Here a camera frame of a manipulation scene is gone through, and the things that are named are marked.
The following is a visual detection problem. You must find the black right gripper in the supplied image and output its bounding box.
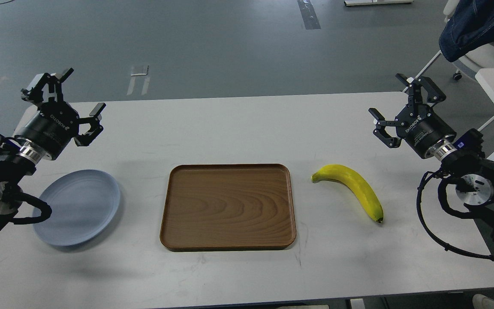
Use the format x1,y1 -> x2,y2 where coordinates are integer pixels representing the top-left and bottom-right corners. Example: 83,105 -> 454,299
368,73 -> 457,159

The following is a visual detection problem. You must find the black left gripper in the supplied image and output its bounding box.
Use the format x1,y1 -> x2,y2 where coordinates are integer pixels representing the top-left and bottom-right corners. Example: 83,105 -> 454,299
16,68 -> 106,161

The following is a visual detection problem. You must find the blue round plate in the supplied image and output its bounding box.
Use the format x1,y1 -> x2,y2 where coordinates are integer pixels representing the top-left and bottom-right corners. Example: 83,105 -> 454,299
33,170 -> 121,247

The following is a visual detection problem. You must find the yellow banana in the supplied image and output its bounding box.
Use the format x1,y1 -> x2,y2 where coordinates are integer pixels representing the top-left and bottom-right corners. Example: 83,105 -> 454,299
310,164 -> 384,224

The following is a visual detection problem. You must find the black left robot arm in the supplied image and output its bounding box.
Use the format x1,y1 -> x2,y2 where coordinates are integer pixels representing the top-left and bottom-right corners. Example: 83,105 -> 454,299
0,68 -> 106,231

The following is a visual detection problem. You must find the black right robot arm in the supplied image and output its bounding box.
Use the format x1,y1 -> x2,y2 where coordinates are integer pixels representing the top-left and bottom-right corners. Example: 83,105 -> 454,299
369,73 -> 494,261

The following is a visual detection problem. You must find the blue denim jacket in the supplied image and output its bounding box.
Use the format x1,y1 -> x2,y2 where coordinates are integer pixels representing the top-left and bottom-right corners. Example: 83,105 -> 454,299
439,0 -> 494,62

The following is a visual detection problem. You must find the white office chair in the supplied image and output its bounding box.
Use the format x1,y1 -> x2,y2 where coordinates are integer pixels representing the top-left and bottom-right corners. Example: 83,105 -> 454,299
407,0 -> 494,82

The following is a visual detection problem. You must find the brown wooden tray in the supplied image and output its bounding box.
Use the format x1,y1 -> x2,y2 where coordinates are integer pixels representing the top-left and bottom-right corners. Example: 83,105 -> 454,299
160,164 -> 296,252

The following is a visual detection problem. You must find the white shoe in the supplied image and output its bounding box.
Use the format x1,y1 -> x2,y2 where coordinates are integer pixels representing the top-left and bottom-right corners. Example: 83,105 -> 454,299
472,294 -> 494,309

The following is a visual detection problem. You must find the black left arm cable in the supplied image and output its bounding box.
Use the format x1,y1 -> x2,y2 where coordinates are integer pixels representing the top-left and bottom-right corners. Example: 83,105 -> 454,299
0,191 -> 53,226

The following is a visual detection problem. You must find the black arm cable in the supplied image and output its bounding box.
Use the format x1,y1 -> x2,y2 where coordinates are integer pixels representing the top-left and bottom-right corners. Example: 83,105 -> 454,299
0,191 -> 53,226
416,170 -> 494,263

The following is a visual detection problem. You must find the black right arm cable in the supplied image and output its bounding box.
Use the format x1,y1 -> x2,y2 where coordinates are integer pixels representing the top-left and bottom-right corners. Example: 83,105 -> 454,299
416,170 -> 494,263

